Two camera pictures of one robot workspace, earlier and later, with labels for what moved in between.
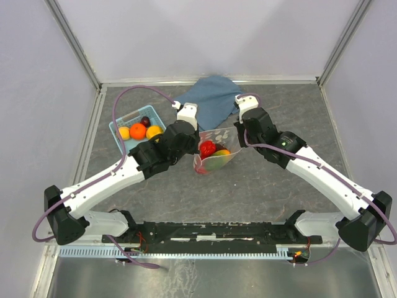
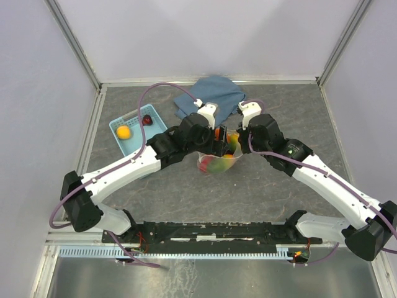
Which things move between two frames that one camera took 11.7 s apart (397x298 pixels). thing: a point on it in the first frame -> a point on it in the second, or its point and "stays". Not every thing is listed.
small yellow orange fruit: [124, 133] stays
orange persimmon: [138, 131] -> [217, 131]
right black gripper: [240, 126] stays
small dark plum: [146, 121] stays
